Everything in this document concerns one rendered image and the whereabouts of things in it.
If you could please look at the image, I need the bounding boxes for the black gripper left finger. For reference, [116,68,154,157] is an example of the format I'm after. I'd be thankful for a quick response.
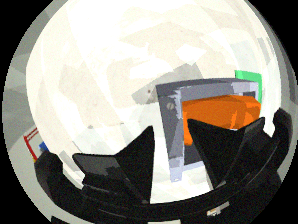
[72,125,154,204]

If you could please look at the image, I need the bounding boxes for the orange l-shaped part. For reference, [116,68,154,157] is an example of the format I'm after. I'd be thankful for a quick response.
[182,95,261,145]

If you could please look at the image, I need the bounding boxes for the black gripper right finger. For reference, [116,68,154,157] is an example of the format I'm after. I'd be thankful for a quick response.
[188,116,266,189]

